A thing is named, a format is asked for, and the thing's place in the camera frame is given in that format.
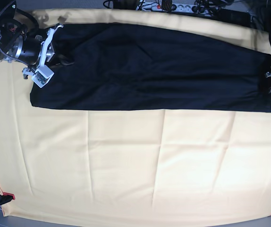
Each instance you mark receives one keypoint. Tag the dark navy T-shirt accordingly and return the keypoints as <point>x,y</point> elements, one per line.
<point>126,67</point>

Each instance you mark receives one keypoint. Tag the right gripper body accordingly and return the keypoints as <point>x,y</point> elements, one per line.
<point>29,50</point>

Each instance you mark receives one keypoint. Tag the white power strip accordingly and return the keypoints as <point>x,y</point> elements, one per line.
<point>156,6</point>

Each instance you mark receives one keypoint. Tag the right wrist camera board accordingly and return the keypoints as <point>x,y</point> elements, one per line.
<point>42,75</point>

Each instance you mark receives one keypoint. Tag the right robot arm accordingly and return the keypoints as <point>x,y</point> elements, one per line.
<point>15,22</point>

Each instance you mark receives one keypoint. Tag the black box behind table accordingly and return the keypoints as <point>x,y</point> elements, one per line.
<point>234,17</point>

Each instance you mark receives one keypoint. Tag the yellow table cloth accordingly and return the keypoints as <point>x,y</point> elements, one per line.
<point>160,167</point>

